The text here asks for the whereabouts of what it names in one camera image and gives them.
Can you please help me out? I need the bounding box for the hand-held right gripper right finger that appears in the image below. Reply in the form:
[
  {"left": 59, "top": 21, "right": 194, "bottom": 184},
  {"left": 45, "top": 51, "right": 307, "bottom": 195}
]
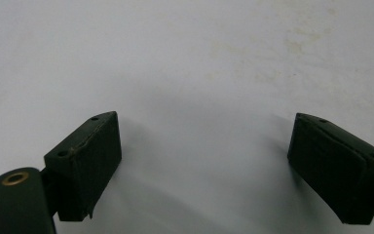
[{"left": 286, "top": 112, "right": 374, "bottom": 226}]

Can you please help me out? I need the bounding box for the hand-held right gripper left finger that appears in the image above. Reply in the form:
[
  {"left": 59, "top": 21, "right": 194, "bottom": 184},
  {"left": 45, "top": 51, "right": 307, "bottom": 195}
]
[{"left": 40, "top": 110, "right": 123, "bottom": 222}]

